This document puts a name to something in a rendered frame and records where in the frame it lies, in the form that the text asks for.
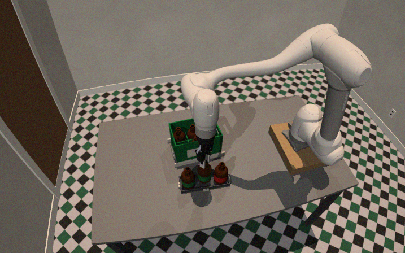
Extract green crate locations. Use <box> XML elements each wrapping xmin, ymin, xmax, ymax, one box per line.
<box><xmin>169</xmin><ymin>118</ymin><xmax>222</xmax><ymax>163</ymax></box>

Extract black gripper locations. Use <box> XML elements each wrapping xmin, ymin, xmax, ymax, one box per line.
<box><xmin>195</xmin><ymin>136</ymin><xmax>215</xmax><ymax>169</ymax></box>

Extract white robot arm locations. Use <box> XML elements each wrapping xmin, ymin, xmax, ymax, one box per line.
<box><xmin>181</xmin><ymin>24</ymin><xmax>372</xmax><ymax>166</ymax></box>

